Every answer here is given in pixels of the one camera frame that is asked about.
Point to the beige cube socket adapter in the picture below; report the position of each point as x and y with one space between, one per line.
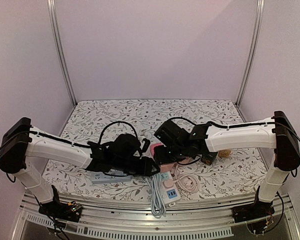
224 153

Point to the white power strip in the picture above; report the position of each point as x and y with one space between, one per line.
170 197

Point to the pink cube socket adapter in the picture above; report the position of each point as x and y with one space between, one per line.
166 167

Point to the grey-blue power strip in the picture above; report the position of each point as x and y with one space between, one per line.
101 178

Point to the pink round plug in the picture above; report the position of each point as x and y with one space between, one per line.
168 184

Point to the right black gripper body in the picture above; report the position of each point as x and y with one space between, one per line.
161 155

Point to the right aluminium frame post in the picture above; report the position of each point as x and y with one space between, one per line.
252 51

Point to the pink plug adapter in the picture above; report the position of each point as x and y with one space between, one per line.
152 148

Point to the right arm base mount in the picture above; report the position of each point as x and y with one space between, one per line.
255 210

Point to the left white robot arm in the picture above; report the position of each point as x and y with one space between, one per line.
23 140

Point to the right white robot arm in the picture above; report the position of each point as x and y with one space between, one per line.
207 139

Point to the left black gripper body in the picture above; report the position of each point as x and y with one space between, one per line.
123 166

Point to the aluminium front rail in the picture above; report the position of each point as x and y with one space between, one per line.
108 219

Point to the dark green cube adapter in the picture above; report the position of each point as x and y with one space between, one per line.
209 158

